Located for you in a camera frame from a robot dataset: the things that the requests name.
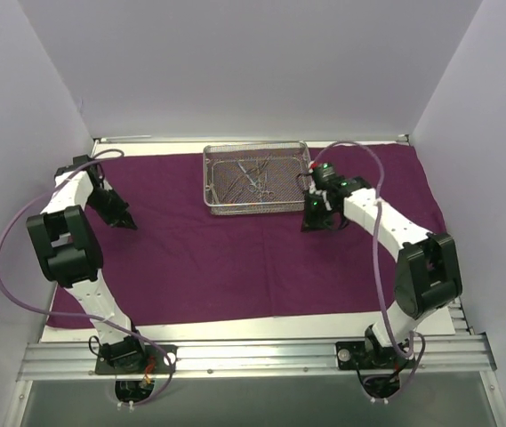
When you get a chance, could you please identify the metal mesh instrument tray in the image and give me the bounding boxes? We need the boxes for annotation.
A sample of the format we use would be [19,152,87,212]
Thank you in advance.
[203,141,310,216]

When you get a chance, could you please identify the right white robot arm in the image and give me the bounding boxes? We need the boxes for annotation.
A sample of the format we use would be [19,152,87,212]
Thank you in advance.
[301,162,462,367]

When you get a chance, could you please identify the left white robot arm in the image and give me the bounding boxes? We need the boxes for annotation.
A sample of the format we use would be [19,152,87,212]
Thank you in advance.
[26,155,148,373]

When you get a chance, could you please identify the silver surgical scissors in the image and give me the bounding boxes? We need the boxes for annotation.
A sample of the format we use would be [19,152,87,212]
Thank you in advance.
[237,162,264,194]

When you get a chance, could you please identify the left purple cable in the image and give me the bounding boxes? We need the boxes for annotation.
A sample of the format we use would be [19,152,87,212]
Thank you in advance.
[0,149,178,407]

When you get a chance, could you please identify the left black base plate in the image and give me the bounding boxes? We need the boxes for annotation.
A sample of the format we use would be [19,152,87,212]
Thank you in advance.
[94,344,178,375]

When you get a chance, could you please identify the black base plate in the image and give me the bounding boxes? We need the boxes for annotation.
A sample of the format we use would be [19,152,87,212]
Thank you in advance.
[334,340,416,371]
[94,344,178,375]

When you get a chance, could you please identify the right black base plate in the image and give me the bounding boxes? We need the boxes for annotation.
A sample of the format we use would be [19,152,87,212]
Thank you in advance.
[334,340,416,371]

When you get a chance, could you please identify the aluminium front rail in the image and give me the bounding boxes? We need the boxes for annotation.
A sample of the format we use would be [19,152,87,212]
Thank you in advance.
[18,334,496,381]

